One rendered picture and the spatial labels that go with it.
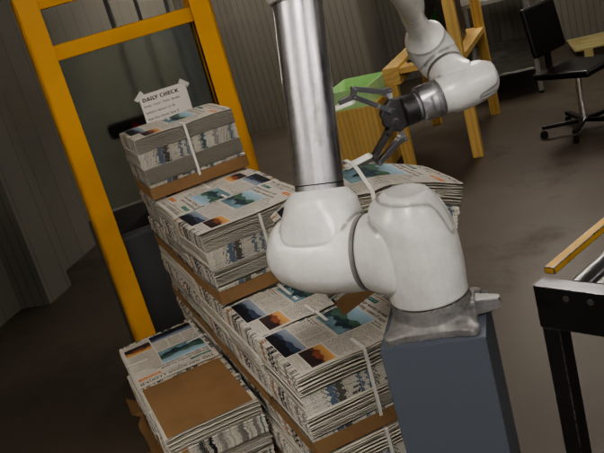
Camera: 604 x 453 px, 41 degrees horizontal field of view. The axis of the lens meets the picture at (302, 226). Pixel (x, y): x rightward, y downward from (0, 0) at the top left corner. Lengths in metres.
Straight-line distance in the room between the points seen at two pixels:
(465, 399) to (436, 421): 0.08
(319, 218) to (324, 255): 0.07
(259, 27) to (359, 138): 3.03
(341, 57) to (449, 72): 6.86
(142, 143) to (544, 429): 1.71
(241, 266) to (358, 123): 3.95
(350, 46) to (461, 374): 7.39
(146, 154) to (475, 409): 1.66
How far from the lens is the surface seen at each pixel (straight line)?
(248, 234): 2.37
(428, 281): 1.49
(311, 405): 1.95
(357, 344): 1.96
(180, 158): 2.89
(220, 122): 2.92
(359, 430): 2.03
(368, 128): 6.23
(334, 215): 1.55
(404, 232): 1.46
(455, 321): 1.54
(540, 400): 3.15
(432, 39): 2.03
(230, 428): 2.36
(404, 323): 1.56
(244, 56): 9.07
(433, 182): 1.88
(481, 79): 1.98
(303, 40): 1.60
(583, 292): 2.07
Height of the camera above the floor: 1.72
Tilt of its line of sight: 18 degrees down
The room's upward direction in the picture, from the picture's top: 16 degrees counter-clockwise
